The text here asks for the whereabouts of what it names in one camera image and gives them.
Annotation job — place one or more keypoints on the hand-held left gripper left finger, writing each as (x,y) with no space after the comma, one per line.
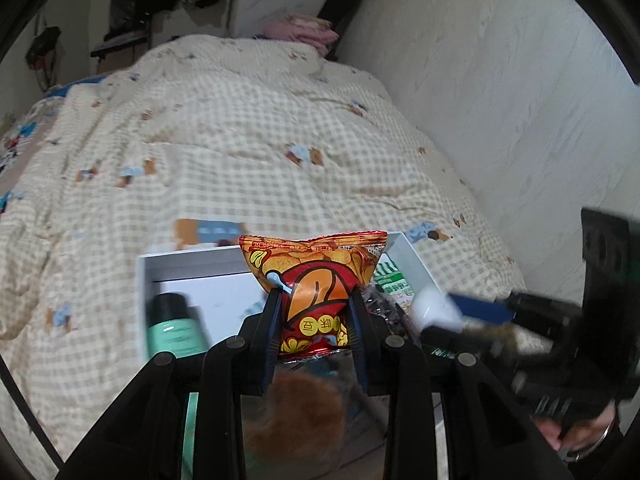
(262,355)

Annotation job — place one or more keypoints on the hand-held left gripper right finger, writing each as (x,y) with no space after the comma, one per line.
(367,355)

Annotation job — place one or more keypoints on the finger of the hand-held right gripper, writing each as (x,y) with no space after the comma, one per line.
(465,339)
(482,307)

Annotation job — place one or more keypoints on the white earbud case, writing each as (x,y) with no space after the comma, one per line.
(430,307)

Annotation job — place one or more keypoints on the green striped snack packet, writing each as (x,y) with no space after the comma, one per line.
(392,280)

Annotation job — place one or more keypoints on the red orange snack packet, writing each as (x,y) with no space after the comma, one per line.
(310,285)

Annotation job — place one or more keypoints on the white cardboard box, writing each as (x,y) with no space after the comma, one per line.
(215,280)

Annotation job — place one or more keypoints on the green lotion tube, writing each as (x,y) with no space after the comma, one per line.
(175,330)

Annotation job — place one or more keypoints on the person's right forearm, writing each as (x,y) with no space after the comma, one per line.
(617,465)

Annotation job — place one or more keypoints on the person's right hand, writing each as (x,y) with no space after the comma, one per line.
(575,435)

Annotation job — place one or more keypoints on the beige checkered bear-print duvet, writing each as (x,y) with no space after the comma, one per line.
(250,135)

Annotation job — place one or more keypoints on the pink folded blanket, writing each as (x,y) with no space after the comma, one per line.
(300,30)

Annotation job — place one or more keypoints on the black chair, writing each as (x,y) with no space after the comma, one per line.
(122,15)

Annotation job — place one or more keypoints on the black hanging bag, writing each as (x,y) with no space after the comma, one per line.
(45,45)

